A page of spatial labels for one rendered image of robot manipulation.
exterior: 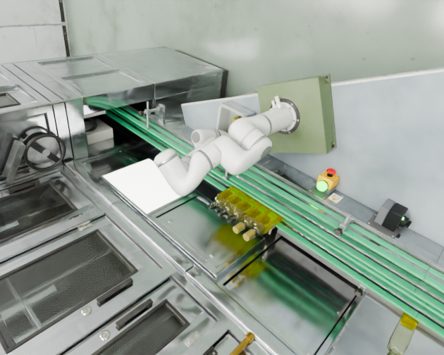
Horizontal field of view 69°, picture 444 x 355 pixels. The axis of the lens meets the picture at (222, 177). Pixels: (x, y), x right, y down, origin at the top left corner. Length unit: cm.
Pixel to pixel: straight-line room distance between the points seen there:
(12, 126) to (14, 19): 291
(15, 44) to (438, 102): 435
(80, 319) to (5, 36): 384
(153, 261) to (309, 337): 69
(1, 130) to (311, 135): 145
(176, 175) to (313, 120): 60
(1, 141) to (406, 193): 183
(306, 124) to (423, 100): 41
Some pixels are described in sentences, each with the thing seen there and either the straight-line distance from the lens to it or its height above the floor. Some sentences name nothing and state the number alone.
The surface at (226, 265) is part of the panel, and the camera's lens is 142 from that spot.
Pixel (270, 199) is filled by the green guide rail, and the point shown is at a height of 94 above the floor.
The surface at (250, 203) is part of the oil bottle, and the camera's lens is 150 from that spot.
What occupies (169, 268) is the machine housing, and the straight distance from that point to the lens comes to 143.
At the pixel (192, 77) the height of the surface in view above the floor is 42.
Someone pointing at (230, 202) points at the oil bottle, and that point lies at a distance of 149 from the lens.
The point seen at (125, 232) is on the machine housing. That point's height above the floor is 143.
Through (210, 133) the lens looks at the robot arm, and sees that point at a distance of 152.
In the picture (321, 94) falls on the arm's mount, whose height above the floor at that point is 84.
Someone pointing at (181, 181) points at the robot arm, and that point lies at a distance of 113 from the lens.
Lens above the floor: 202
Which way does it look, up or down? 40 degrees down
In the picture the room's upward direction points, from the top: 117 degrees counter-clockwise
